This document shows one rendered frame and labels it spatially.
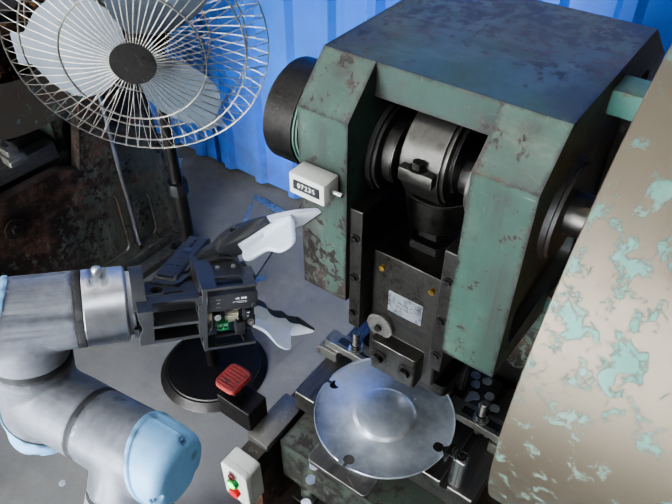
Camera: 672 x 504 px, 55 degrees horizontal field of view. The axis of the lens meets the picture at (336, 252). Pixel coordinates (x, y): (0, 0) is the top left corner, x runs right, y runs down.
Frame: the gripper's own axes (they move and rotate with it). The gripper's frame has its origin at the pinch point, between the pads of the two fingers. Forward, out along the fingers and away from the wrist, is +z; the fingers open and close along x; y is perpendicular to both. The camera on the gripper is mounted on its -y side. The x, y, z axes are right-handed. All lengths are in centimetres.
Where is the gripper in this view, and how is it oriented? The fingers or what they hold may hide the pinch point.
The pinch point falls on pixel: (316, 269)
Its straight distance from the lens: 72.0
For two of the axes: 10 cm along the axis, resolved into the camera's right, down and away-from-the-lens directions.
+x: 0.7, -8.9, -4.6
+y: 3.4, 4.5, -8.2
